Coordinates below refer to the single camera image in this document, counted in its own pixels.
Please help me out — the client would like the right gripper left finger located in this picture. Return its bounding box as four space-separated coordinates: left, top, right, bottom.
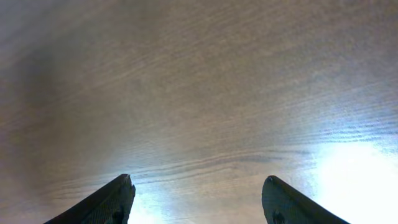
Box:
45 174 136 224

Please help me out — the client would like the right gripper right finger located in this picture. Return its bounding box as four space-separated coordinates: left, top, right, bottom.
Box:
262 175 348 224

